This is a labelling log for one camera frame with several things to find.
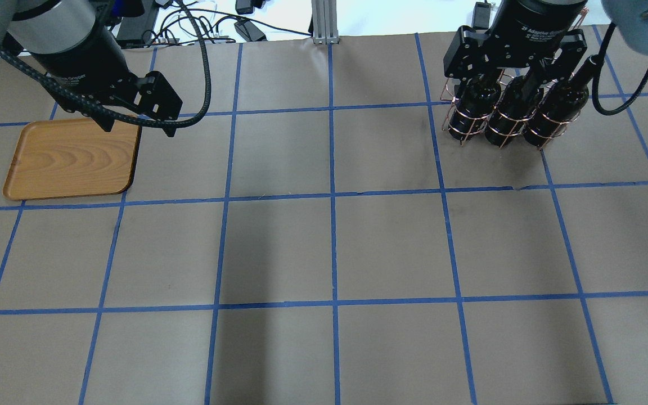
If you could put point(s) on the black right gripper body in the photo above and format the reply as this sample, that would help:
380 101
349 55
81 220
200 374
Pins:
546 19

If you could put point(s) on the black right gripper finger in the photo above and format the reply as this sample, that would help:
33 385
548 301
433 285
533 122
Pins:
532 89

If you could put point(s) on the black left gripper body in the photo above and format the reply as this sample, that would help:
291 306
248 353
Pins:
79 59

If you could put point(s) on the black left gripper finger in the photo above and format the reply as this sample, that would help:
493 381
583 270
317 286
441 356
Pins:
169 129

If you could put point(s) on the dark wine bottle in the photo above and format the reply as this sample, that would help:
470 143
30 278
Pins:
475 103
504 123
563 102

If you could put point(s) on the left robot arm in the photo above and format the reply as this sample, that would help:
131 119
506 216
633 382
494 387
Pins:
12 51

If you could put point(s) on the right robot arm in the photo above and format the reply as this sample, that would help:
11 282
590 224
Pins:
631 19

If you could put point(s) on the wooden tray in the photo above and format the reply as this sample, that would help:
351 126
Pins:
72 158

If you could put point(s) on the black power adapter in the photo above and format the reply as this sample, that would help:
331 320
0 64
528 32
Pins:
249 32

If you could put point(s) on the copper wire bottle basket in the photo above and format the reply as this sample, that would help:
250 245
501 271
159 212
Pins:
498 68

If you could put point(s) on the aluminium frame post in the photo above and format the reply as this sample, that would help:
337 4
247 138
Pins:
325 22

